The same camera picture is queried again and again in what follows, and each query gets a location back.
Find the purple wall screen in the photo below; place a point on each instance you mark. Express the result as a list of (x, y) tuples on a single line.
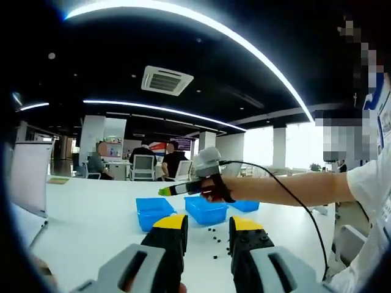
[(183, 143)]

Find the blue plastic bin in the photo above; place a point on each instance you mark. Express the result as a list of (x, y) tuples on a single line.
[(246, 206), (204, 210), (152, 210)]

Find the green paper sheet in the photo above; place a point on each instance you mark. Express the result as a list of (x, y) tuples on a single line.
[(58, 180)]

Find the small potted plant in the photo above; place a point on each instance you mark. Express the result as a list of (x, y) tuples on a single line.
[(315, 167)]

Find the white ceiling air conditioner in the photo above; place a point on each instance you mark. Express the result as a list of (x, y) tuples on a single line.
[(166, 81)]

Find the silver laptop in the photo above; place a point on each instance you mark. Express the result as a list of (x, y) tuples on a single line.
[(30, 177)]

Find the curved ceiling light strip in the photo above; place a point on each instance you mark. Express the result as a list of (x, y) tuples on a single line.
[(152, 107)]

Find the person's left hand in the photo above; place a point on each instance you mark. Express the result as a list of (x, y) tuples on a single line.
[(182, 288)]

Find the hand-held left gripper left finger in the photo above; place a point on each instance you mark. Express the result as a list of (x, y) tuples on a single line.
[(116, 271)]

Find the long curved ceiling light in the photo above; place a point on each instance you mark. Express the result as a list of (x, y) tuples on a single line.
[(183, 12)]

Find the white mesh office chair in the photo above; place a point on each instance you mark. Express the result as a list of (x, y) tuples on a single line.
[(143, 164), (91, 175), (184, 169)]

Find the white display shelf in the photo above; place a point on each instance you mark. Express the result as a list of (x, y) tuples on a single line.
[(116, 151)]

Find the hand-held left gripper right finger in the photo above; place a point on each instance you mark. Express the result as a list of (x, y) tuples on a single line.
[(253, 253)]

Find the person's right hand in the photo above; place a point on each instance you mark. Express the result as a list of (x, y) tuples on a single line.
[(218, 190)]

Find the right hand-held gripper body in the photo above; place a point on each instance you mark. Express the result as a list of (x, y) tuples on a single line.
[(207, 161)]

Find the round ceiling fixture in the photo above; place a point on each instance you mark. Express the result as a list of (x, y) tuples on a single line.
[(51, 55)]

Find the short ceiling light strip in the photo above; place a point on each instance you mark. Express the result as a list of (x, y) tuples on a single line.
[(33, 106)]

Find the small black resistors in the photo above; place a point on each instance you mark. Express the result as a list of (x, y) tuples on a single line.
[(218, 239)]

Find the red blue flag poster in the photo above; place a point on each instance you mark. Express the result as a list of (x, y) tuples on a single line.
[(159, 149)]

